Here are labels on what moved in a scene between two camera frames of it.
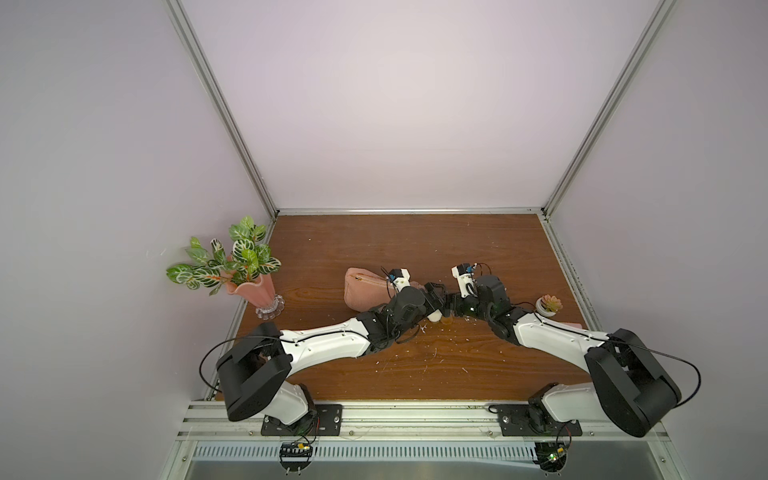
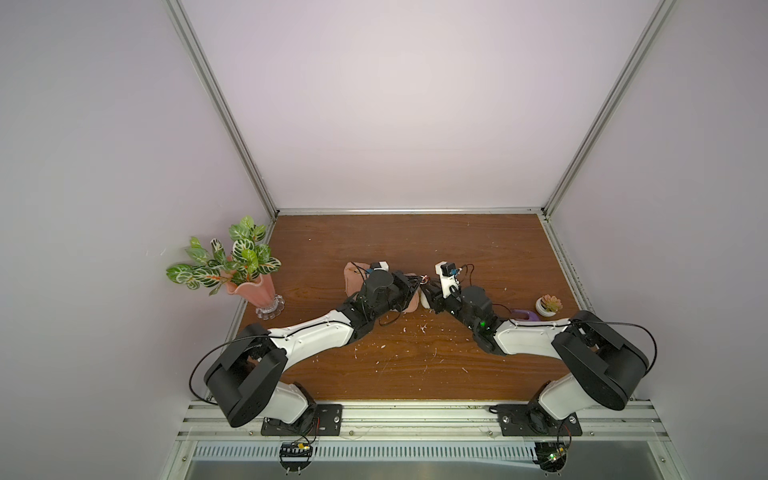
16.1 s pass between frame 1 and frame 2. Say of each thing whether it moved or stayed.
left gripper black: moved
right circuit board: stayed
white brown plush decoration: moved
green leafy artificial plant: stayed
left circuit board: stayed
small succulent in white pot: stayed
